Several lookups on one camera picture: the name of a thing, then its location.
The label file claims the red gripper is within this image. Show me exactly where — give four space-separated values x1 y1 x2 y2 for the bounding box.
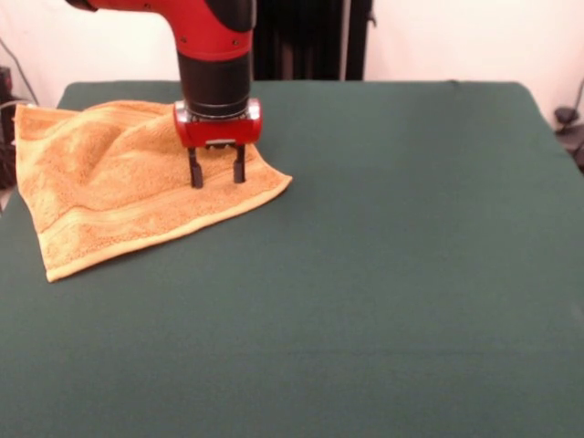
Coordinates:
172 98 265 189

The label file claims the yellow terry towel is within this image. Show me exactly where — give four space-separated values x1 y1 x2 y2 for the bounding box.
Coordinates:
13 99 294 283

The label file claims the black robot stand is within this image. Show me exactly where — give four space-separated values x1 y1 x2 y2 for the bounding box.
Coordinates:
253 0 379 82

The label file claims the dark green table cloth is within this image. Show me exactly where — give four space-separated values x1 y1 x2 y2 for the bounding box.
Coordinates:
0 80 584 438

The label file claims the grey wheeled stand base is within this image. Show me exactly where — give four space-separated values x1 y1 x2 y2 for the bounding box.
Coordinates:
553 105 584 172

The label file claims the black floor equipment with cables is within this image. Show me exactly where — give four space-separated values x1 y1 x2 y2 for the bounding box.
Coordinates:
0 66 28 191

